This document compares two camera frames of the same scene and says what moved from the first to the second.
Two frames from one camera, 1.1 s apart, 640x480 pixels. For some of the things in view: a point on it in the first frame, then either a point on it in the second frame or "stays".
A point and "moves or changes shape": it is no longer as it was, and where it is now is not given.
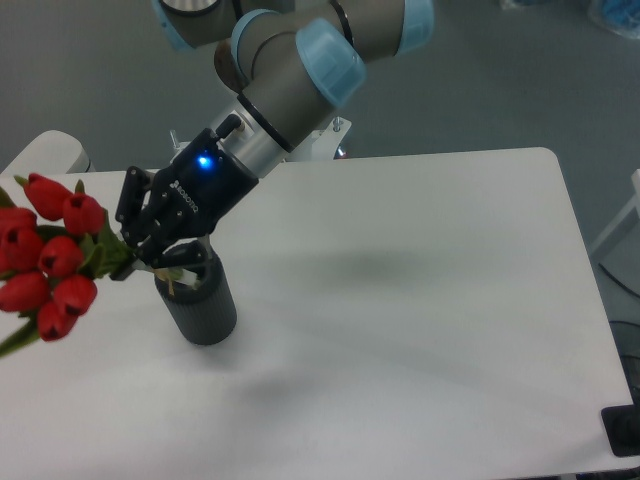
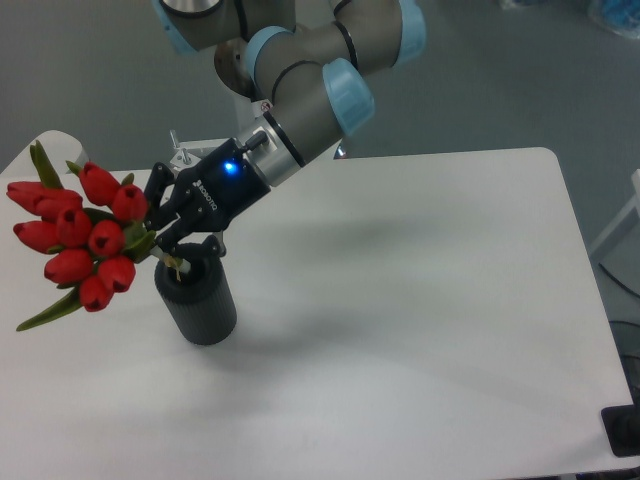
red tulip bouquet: (53, 243) moves or changes shape
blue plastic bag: (622, 16) stays
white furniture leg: (616, 225) stays
